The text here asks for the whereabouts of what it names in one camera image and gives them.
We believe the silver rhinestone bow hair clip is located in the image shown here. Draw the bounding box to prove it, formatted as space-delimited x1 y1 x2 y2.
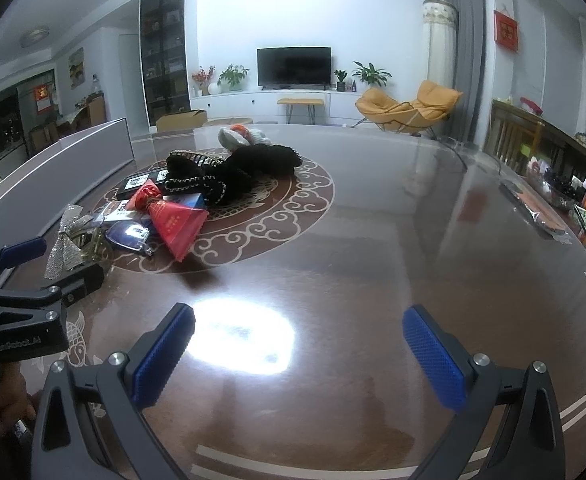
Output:
44 205 90 281

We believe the red candy pouch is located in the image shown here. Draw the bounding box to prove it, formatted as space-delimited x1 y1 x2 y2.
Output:
126 181 208 262

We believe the black box with white labels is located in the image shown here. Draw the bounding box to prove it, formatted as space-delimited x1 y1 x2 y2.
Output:
115 169 168 200

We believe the black knitted cloth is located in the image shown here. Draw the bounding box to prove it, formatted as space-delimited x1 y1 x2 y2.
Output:
164 144 303 209

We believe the white knit glove orange cuff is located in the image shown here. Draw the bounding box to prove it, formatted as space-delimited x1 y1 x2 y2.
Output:
218 124 271 152

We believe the grey cardboard sorting box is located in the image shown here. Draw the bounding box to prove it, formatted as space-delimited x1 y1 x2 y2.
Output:
0 118 133 247

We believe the cardboard carton on floor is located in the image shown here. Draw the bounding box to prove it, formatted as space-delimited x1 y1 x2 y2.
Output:
155 110 207 133

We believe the red flower vase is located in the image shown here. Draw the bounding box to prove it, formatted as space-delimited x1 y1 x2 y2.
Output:
191 65 215 96

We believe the dark glass display cabinet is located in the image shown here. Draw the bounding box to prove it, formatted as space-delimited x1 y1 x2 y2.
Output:
140 0 190 127

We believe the white tv console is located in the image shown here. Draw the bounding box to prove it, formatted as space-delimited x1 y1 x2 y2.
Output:
190 90 363 126

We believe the green potted plant left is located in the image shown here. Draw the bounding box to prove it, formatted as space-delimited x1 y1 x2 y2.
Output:
217 64 250 91

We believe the green potted plant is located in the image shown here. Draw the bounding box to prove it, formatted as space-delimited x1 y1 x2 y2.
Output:
217 64 250 91
353 61 392 88

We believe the small wooden bench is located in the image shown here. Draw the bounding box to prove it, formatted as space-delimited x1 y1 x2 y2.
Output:
277 98 325 125

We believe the black flat television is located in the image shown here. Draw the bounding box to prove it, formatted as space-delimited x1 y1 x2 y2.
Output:
257 47 332 87

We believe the wooden sideboard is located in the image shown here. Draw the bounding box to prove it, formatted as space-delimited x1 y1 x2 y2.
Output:
483 100 586 178

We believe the small potted plant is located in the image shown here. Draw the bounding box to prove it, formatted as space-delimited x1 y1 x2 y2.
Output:
334 70 348 92

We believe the orange lounge chair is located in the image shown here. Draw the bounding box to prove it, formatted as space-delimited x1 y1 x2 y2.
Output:
355 80 462 134

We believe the green potted plant right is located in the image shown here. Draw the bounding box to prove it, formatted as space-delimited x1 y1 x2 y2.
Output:
353 61 392 88

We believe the white floor air conditioner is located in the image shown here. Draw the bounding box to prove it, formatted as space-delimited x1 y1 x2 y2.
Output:
422 0 458 88

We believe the grey curtain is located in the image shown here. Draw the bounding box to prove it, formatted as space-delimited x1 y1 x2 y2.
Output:
447 0 486 142

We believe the red wall hanging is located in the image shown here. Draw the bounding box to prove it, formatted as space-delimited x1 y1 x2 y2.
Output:
494 10 519 52

